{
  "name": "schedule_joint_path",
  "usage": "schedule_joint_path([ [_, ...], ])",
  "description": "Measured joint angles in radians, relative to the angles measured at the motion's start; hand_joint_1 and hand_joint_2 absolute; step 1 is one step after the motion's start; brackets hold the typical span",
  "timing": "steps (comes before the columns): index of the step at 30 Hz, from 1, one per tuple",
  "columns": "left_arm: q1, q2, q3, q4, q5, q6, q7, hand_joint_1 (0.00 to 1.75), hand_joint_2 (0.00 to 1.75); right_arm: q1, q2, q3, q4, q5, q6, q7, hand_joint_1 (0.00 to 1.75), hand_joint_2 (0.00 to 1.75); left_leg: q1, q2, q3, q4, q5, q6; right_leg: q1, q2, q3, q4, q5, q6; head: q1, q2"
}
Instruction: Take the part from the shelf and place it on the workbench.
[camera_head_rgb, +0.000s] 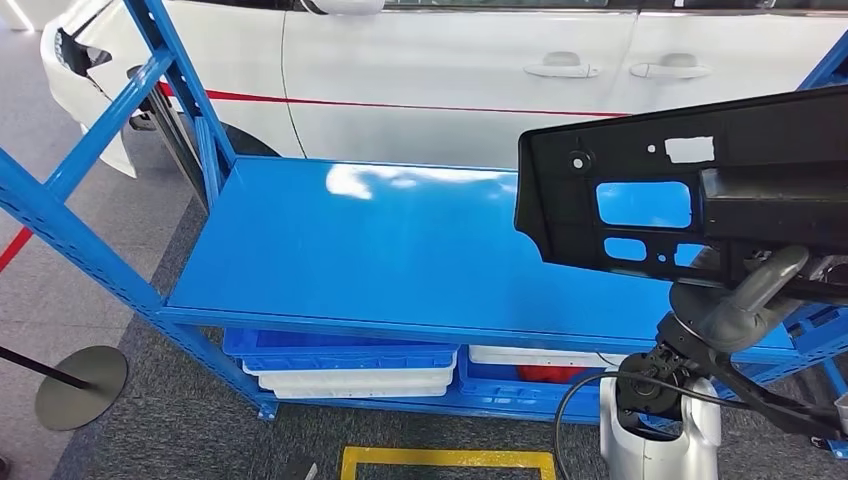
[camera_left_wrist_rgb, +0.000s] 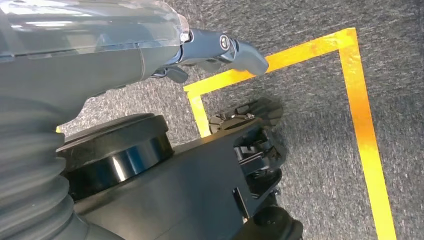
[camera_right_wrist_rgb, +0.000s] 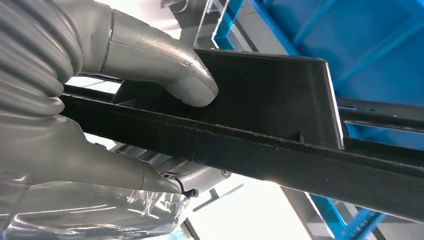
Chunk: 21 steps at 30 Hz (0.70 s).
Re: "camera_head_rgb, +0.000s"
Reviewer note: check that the red item in bin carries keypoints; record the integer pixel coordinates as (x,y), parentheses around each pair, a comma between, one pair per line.
(550,375)

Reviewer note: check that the red barrier belt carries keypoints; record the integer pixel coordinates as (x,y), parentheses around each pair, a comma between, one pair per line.
(16,250)

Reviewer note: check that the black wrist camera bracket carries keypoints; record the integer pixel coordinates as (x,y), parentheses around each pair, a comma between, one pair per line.
(775,407)

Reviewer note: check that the grey metal stand bar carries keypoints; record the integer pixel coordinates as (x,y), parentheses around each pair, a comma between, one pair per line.
(175,146)

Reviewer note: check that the black stanchion with round base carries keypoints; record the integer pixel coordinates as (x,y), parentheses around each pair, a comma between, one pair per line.
(83,391)

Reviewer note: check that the blue metal shelf rack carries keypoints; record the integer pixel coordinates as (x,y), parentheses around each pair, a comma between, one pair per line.
(397,265)

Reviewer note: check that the black plastic license plate bracket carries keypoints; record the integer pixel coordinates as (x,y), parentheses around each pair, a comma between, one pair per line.
(762,146)

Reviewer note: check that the white plastic bin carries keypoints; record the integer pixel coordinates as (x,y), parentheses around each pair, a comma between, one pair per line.
(530,358)
(351,378)
(358,392)

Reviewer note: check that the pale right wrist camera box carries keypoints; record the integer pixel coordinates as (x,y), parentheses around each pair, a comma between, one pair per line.
(842,411)

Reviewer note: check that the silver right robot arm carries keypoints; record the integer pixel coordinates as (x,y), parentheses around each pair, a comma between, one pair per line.
(662,457)

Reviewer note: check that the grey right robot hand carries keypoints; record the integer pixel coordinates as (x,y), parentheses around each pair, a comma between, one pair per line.
(775,278)

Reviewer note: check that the blue plastic bin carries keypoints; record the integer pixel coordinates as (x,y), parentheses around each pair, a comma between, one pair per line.
(503,394)
(331,344)

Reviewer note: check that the white car with red stripe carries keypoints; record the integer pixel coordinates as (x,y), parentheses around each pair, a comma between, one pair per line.
(430,66)

